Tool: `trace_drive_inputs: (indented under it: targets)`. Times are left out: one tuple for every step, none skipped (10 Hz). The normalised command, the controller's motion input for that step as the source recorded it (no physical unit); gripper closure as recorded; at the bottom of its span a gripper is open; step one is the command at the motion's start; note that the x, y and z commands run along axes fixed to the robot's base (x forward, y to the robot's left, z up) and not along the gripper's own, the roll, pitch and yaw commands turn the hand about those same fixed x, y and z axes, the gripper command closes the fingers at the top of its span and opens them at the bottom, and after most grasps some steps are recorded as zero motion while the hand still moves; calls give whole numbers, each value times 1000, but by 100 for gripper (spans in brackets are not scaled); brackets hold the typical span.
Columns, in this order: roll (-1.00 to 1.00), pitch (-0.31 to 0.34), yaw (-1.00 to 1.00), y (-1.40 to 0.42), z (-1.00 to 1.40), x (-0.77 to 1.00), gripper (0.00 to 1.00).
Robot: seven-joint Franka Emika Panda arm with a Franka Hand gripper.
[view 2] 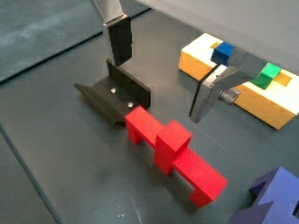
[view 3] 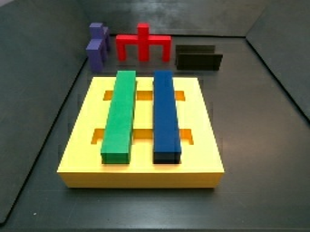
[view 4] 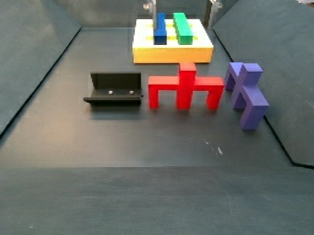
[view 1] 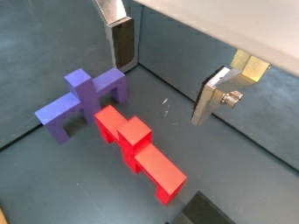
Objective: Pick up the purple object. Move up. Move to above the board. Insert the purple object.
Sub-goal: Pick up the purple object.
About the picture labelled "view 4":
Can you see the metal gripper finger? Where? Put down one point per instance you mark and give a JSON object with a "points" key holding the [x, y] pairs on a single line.
{"points": [[213, 6], [151, 7]]}

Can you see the red three-legged block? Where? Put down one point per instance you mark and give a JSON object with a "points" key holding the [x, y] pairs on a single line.
{"points": [[186, 83]]}

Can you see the black angled bracket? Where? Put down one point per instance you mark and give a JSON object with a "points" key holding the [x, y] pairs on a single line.
{"points": [[115, 88]]}

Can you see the purple three-legged block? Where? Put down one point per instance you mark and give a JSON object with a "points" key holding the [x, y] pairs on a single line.
{"points": [[242, 78]]}

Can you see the green rectangular block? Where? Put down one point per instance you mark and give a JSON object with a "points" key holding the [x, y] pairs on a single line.
{"points": [[182, 29]]}

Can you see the blue rectangular block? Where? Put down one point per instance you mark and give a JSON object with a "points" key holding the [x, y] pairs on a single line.
{"points": [[159, 31]]}

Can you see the yellow slotted board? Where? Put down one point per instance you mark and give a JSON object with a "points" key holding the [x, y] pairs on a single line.
{"points": [[146, 52]]}

